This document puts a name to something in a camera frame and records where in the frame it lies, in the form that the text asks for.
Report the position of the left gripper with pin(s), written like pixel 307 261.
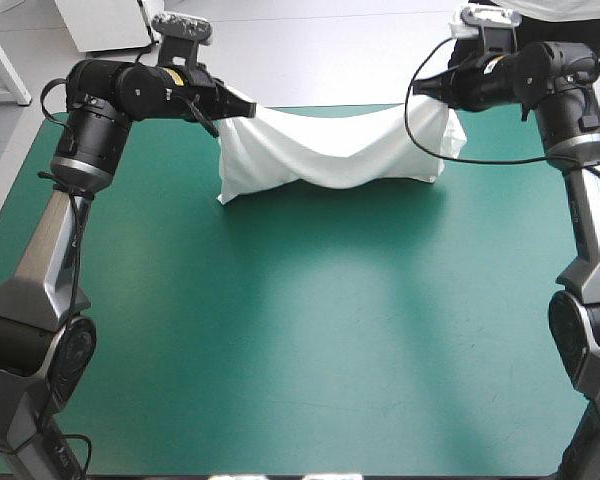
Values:
pixel 202 95

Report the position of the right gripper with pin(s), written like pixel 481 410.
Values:
pixel 467 82

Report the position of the white T-shirt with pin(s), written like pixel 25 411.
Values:
pixel 325 147

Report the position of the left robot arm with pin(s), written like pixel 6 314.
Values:
pixel 35 260

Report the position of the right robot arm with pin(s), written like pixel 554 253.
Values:
pixel 587 210

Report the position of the person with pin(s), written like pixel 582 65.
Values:
pixel 570 25

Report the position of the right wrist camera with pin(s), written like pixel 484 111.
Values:
pixel 487 20

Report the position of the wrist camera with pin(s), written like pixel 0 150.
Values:
pixel 487 20
pixel 182 27

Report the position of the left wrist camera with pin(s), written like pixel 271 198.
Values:
pixel 182 27

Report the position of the white table frame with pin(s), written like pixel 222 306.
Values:
pixel 2 57

